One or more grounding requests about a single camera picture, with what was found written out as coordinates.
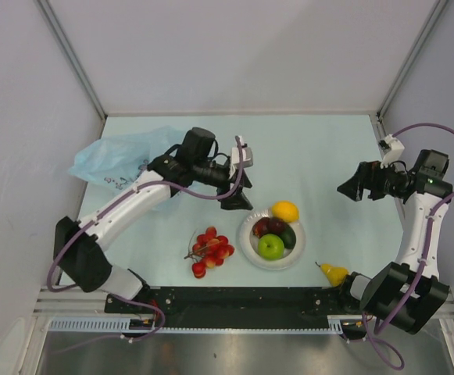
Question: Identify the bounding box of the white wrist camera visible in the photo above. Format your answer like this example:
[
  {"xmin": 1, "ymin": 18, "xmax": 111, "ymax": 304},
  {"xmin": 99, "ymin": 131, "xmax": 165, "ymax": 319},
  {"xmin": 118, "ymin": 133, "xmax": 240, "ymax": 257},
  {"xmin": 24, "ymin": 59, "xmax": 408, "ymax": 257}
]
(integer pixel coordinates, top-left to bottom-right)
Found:
[
  {"xmin": 229, "ymin": 135, "xmax": 253, "ymax": 178},
  {"xmin": 378, "ymin": 134, "xmax": 405, "ymax": 169}
]

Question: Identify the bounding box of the yellow fake lemon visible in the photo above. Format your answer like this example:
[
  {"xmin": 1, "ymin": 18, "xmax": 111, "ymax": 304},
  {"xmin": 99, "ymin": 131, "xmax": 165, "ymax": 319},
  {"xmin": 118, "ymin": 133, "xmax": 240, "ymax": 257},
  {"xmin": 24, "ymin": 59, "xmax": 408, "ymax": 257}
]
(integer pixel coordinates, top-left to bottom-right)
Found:
[{"xmin": 270, "ymin": 201, "xmax": 299, "ymax": 223}]

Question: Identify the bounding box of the dark green fake avocado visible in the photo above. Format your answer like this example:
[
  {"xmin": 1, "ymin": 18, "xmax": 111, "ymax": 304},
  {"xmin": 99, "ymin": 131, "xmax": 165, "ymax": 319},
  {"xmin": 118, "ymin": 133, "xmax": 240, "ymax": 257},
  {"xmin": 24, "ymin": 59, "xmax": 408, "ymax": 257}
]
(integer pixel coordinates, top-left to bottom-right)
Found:
[{"xmin": 279, "ymin": 227, "xmax": 297, "ymax": 250}]

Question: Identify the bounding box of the yellow fake pear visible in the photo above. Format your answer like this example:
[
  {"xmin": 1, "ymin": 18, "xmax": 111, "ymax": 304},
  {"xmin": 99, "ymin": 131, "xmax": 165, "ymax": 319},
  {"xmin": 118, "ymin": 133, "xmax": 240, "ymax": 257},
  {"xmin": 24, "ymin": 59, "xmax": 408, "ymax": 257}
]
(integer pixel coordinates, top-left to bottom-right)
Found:
[{"xmin": 315, "ymin": 262, "xmax": 350, "ymax": 287}]

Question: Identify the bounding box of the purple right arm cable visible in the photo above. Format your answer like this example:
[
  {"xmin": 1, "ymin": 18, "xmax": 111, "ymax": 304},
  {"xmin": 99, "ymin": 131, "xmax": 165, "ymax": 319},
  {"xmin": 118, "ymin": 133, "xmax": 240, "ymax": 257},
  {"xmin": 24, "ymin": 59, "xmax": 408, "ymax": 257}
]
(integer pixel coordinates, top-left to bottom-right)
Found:
[{"xmin": 361, "ymin": 123, "xmax": 454, "ymax": 370}]

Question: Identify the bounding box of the red fake strawberry bunch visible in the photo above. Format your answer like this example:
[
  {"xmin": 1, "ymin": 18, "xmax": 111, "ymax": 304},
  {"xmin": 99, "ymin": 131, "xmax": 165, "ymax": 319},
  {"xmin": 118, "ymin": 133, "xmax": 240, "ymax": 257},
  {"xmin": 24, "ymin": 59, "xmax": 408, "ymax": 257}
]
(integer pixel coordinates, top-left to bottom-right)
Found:
[{"xmin": 184, "ymin": 226, "xmax": 235, "ymax": 279}]

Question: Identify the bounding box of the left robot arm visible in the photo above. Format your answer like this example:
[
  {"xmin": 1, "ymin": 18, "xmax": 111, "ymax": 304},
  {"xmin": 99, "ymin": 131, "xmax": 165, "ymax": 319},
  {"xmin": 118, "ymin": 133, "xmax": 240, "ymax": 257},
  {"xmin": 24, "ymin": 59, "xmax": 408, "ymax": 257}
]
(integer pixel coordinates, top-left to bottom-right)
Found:
[{"xmin": 50, "ymin": 127, "xmax": 253, "ymax": 313}]

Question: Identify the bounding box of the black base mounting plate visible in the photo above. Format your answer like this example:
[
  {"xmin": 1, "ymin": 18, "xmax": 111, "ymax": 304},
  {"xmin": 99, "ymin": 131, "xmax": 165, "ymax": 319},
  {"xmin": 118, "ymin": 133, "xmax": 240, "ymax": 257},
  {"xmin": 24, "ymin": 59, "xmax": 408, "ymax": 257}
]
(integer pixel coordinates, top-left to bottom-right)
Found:
[{"xmin": 105, "ymin": 287, "xmax": 368, "ymax": 329}]

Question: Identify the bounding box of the light blue printed plastic bag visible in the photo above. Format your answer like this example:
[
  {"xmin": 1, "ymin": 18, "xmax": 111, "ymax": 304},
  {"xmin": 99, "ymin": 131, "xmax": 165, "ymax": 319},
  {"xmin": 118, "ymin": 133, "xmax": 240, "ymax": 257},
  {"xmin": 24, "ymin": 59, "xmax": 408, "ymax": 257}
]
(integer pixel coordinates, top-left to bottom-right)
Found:
[{"xmin": 68, "ymin": 126, "xmax": 185, "ymax": 206}]

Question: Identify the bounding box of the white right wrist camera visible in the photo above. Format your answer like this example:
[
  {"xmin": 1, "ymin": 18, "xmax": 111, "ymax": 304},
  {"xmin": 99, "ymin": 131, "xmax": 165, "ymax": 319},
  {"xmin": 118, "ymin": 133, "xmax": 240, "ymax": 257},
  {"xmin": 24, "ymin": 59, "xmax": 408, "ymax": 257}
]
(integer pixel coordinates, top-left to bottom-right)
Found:
[{"xmin": 378, "ymin": 134, "xmax": 405, "ymax": 169}]

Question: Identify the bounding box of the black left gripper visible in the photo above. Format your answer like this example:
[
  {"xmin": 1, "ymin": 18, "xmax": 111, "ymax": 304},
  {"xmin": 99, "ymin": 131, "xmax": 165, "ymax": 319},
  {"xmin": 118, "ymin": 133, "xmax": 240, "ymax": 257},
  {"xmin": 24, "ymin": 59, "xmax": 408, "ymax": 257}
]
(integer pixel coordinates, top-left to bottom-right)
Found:
[{"xmin": 194, "ymin": 159, "xmax": 253, "ymax": 211}]

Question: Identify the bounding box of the dark red fake fruit slice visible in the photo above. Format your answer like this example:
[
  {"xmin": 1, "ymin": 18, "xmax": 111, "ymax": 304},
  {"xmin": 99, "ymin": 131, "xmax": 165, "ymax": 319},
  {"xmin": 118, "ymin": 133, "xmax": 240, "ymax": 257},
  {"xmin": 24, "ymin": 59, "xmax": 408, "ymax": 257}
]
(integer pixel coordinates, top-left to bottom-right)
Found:
[{"xmin": 267, "ymin": 217, "xmax": 288, "ymax": 235}]

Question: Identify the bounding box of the blue slotted cable duct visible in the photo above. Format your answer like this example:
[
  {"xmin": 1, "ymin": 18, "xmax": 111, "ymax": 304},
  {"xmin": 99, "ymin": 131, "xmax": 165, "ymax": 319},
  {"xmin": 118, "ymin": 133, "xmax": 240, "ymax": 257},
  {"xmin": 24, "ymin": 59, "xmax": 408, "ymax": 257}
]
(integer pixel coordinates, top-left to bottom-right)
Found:
[{"xmin": 49, "ymin": 316, "xmax": 132, "ymax": 331}]

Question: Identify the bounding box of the white paper plate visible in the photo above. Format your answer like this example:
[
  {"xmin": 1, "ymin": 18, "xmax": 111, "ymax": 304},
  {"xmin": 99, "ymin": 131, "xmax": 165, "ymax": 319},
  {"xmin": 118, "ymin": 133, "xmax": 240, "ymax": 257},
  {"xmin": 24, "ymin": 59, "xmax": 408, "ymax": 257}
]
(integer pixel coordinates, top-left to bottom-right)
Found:
[{"xmin": 238, "ymin": 209, "xmax": 306, "ymax": 270}]

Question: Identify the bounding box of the green fake apple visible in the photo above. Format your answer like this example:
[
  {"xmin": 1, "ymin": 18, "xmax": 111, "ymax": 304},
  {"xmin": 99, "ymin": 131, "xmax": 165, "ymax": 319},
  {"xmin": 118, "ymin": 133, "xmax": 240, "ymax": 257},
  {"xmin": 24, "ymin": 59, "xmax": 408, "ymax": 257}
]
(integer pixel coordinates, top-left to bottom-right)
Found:
[{"xmin": 257, "ymin": 234, "xmax": 285, "ymax": 261}]

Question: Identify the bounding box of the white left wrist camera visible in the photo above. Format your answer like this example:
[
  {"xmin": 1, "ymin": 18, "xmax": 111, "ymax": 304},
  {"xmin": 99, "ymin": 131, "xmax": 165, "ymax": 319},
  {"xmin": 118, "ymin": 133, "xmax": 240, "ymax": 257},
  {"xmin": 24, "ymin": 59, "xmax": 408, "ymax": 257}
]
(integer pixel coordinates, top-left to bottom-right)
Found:
[{"xmin": 229, "ymin": 135, "xmax": 253, "ymax": 178}]

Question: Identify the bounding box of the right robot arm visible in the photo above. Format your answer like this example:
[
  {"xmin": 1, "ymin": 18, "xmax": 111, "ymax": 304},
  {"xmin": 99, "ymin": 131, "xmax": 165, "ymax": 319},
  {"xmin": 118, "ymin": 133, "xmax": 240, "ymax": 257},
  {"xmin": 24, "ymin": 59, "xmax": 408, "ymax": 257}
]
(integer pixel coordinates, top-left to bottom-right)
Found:
[{"xmin": 337, "ymin": 149, "xmax": 452, "ymax": 334}]

